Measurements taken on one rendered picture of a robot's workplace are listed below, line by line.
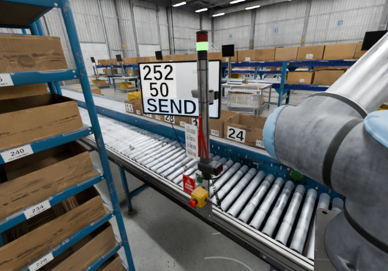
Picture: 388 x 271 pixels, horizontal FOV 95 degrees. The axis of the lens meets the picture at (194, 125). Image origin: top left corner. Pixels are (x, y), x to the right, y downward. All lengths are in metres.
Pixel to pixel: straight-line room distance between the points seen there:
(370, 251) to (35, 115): 0.84
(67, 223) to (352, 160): 0.89
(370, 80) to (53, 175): 0.96
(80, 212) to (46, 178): 0.20
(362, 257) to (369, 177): 0.14
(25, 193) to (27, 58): 0.42
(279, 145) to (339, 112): 0.13
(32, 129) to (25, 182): 0.17
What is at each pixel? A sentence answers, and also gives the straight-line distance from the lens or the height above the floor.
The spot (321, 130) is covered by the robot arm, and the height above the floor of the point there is 1.42.
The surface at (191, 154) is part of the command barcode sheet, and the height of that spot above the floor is 1.07.
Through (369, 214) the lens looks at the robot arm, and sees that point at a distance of 0.41.
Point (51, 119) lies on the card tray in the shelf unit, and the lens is 0.74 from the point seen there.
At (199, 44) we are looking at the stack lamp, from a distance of 0.80.
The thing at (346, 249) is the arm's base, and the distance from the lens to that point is 0.46.
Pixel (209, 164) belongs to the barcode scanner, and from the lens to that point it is 0.86.
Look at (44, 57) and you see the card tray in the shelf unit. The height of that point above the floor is 1.58.
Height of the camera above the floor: 1.56
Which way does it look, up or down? 21 degrees down
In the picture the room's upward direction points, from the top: 3 degrees counter-clockwise
